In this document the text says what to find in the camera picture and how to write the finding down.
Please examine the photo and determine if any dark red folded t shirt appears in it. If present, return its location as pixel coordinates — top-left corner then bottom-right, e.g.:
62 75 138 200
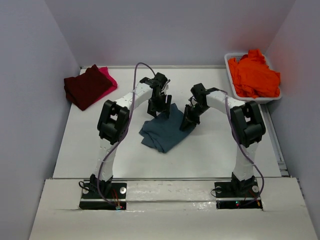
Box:
64 64 110 111

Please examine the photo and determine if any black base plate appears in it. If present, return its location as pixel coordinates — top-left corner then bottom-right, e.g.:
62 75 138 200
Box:
210 181 263 210
78 181 127 211

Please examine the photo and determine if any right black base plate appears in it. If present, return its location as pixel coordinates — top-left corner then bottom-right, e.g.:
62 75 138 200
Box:
210 181 263 210

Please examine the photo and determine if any orange t shirt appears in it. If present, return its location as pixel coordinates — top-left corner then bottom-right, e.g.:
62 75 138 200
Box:
227 49 281 99

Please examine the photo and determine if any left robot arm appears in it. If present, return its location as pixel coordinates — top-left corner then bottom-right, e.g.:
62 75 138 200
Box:
87 72 172 198

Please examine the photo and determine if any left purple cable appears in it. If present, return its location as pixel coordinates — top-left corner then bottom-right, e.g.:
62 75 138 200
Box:
96 62 157 207

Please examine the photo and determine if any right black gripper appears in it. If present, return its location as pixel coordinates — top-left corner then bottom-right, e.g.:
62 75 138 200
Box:
180 102 210 131

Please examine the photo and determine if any teal blue t shirt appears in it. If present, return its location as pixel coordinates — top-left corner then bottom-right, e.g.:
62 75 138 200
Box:
139 103 196 154

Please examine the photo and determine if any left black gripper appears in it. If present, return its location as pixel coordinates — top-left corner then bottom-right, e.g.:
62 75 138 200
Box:
147 93 172 118

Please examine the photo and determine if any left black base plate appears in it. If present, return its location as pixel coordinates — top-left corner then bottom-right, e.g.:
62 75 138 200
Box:
78 181 127 211

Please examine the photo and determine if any purple cable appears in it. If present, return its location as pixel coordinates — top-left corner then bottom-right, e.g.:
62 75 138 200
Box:
96 62 157 207
217 89 266 207

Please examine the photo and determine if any pink folded t shirt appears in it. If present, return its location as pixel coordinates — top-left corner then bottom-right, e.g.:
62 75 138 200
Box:
96 66 118 101

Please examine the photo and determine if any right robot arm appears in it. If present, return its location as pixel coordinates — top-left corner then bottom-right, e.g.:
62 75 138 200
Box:
180 83 266 198

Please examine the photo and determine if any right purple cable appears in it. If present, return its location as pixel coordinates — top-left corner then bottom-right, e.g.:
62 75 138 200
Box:
217 89 266 207

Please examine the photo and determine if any white plastic basket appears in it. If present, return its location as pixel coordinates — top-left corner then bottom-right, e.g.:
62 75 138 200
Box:
224 52 282 104

